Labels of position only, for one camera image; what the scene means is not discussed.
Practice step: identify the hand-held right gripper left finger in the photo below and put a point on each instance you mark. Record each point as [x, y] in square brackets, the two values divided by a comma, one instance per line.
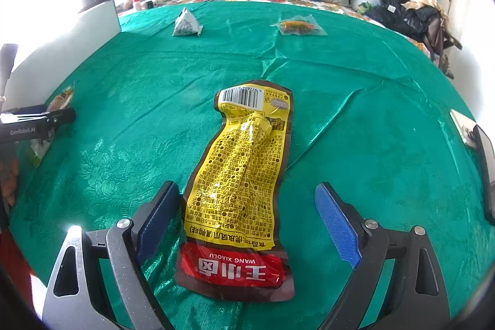
[158, 221]

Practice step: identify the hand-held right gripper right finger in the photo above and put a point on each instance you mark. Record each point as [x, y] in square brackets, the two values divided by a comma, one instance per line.
[336, 221]

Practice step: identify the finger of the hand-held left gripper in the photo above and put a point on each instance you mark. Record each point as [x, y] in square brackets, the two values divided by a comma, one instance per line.
[62, 117]

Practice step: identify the clear packet with brown snack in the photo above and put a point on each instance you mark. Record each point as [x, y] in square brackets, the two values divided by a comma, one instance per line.
[58, 100]

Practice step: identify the yellow red-label snack packet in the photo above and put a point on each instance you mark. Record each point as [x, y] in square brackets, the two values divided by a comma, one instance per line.
[236, 175]

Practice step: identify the person's left hand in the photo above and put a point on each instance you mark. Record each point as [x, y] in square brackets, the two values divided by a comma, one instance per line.
[8, 179]

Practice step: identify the white cardboard box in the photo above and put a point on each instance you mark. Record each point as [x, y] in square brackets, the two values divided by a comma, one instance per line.
[69, 47]

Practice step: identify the green satin cloth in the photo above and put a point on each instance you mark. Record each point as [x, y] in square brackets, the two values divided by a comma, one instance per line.
[348, 102]

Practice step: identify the small red-capped bottle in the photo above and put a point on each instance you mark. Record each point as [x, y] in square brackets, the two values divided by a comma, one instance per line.
[136, 4]

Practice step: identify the white triangular snack packet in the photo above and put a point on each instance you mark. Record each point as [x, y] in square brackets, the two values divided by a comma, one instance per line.
[186, 24]

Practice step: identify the black smartphone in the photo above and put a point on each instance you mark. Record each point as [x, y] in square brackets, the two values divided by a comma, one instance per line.
[485, 175]

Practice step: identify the white flat card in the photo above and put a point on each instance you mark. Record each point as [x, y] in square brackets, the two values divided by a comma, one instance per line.
[462, 125]

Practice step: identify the clear packet with orange snack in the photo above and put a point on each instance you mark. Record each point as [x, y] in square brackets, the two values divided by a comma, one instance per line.
[297, 25]

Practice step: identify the brown bag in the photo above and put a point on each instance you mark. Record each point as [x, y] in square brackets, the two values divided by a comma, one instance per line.
[437, 32]

